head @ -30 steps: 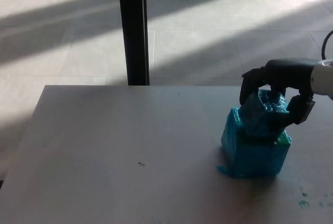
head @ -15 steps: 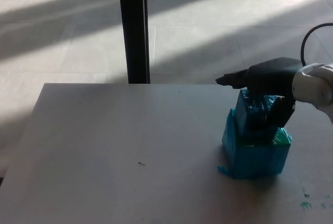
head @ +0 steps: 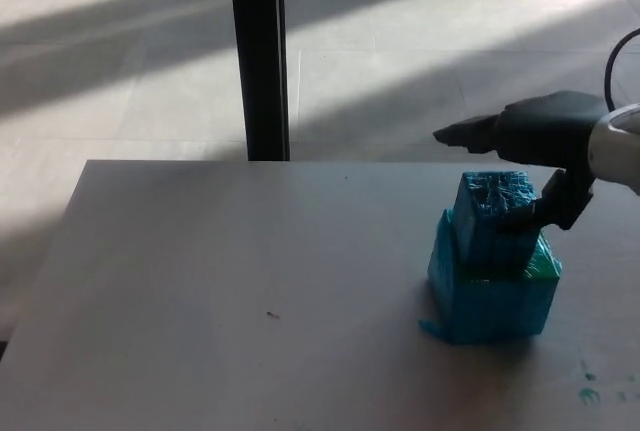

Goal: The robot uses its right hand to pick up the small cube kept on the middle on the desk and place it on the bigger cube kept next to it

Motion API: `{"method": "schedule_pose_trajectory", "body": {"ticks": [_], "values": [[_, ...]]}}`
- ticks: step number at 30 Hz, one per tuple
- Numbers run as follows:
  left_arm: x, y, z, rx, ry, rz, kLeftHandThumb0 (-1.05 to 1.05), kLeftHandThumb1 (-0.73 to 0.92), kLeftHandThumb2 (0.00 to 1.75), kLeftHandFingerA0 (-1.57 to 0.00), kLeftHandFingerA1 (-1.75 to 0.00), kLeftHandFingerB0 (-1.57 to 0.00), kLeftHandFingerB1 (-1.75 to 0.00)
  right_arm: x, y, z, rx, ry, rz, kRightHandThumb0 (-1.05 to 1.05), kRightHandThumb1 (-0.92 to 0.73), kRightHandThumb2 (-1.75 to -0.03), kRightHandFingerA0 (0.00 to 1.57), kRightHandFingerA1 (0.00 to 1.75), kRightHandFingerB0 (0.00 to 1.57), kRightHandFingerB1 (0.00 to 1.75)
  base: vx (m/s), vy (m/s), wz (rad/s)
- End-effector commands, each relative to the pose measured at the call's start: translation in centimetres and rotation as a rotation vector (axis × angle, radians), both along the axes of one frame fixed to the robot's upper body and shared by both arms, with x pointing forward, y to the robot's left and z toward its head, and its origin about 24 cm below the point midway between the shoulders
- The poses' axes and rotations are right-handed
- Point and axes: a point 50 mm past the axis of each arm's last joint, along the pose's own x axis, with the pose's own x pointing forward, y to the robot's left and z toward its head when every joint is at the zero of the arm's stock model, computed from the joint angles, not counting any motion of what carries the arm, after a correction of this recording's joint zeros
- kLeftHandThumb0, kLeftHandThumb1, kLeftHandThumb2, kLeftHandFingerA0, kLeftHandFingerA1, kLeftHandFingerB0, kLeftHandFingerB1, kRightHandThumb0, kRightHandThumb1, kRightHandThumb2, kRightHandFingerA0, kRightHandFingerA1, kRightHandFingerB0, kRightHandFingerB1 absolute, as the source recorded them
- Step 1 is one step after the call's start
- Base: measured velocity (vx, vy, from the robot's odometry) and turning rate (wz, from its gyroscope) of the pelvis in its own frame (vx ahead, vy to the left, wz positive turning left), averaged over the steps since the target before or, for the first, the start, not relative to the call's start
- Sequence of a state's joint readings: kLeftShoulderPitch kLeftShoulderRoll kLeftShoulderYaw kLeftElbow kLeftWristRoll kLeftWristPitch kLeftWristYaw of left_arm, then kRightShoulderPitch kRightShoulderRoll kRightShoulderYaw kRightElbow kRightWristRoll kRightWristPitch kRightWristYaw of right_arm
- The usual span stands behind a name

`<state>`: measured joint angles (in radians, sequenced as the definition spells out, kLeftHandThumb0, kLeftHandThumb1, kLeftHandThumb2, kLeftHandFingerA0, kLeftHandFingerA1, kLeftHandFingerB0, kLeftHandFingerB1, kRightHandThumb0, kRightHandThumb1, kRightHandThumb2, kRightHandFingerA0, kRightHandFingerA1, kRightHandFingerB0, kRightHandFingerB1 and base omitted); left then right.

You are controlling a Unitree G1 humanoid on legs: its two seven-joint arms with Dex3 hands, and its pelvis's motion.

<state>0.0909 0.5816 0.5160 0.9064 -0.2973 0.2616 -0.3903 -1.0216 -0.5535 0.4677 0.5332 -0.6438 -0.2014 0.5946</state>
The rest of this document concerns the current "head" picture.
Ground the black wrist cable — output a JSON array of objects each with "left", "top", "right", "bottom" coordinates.
[{"left": 603, "top": 27, "right": 640, "bottom": 113}]

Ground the big blue taped cube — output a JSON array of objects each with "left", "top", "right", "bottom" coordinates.
[{"left": 417, "top": 207, "right": 563, "bottom": 347}]

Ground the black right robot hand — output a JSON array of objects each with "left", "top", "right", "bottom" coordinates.
[{"left": 432, "top": 91, "right": 609, "bottom": 234}]

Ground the small blue taped cube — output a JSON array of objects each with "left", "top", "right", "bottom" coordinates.
[{"left": 453, "top": 169, "right": 542, "bottom": 280}]

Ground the black vertical frame post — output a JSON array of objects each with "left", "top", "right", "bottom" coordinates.
[{"left": 227, "top": 0, "right": 291, "bottom": 162}]

